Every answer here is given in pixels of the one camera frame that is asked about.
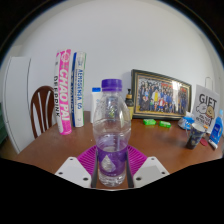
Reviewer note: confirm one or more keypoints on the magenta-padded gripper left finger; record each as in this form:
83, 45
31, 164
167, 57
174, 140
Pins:
75, 171

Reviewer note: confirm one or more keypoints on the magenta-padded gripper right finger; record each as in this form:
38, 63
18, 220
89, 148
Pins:
150, 170

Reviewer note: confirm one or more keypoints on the clear purple-capped water bottle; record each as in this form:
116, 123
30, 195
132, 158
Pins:
111, 133

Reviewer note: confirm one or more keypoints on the blue tissue pack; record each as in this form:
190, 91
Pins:
185, 122

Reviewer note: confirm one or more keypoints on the amber pump bottle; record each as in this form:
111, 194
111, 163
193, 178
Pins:
130, 105

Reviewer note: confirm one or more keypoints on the brown wooden chair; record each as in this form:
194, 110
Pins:
41, 110

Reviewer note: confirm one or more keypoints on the white bottle with blue cap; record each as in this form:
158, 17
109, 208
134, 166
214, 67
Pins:
95, 103

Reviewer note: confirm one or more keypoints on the framed group photo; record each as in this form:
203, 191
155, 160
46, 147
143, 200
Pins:
160, 95

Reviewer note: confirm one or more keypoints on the blue detergent bottle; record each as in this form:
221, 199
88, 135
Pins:
217, 130

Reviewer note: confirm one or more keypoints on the pink shuttlecock tube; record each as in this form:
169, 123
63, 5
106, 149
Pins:
64, 93

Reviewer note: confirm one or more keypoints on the white paper gift bag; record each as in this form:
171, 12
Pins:
206, 103

